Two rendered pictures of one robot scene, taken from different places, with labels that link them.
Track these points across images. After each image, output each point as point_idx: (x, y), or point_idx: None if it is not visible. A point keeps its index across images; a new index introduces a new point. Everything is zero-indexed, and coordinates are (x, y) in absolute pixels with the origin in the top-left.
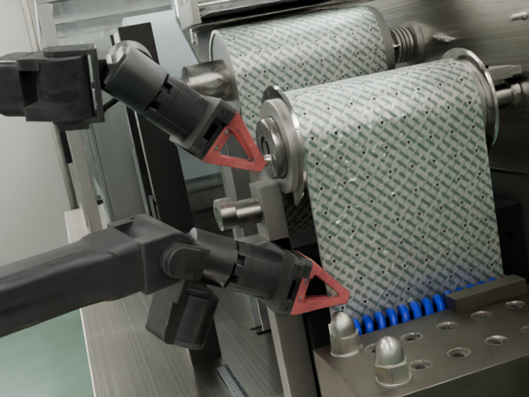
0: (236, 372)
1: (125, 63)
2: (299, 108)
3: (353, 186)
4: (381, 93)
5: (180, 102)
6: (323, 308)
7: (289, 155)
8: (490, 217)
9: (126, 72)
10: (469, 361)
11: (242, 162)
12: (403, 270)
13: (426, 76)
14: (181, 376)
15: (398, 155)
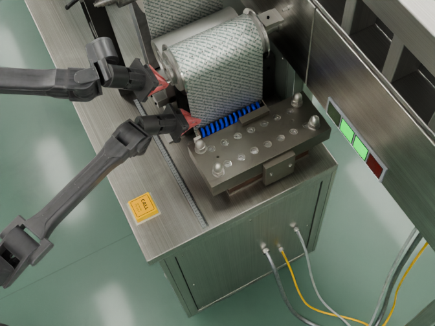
0: (144, 105)
1: (112, 81)
2: (184, 68)
3: (205, 90)
4: (219, 54)
5: (135, 85)
6: (188, 110)
7: (179, 85)
8: (260, 82)
9: (113, 84)
10: (244, 163)
11: (158, 89)
12: (223, 107)
13: (240, 41)
14: (118, 105)
15: (224, 76)
